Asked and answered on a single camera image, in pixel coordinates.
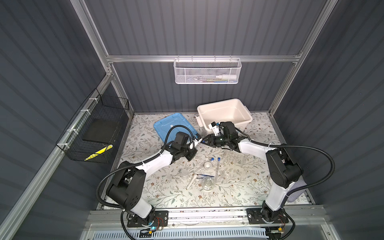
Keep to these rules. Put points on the black wire mesh basket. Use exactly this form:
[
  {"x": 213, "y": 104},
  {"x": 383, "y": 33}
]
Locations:
[{"x": 97, "y": 131}]

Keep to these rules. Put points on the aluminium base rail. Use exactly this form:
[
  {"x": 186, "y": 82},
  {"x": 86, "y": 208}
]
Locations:
[{"x": 210, "y": 217}]

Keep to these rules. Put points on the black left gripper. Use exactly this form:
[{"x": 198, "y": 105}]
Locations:
[{"x": 193, "y": 152}]

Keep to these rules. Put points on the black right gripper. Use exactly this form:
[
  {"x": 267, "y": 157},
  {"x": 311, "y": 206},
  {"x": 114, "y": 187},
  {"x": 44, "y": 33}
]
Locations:
[{"x": 211, "y": 139}]

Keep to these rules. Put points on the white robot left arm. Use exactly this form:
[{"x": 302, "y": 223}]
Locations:
[{"x": 126, "y": 186}]

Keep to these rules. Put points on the white plastic storage box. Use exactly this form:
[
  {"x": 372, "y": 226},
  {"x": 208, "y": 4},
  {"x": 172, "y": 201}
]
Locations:
[{"x": 232, "y": 110}]

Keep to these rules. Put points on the clear glass flask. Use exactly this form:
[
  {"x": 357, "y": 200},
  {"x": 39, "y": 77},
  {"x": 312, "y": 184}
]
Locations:
[{"x": 208, "y": 183}]

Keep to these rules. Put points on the white bottle in basket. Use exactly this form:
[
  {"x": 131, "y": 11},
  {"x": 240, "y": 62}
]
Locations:
[{"x": 227, "y": 77}]

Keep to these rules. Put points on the white wire mesh basket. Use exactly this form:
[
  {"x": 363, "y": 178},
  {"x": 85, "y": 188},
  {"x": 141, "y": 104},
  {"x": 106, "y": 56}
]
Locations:
[{"x": 204, "y": 71}]

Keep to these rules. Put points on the blue tweezers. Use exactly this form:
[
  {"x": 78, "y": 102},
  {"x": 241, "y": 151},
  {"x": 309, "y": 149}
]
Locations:
[{"x": 200, "y": 176}]

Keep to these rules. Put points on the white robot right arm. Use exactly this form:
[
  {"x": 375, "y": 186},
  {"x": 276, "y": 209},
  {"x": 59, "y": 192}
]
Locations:
[{"x": 284, "y": 171}]

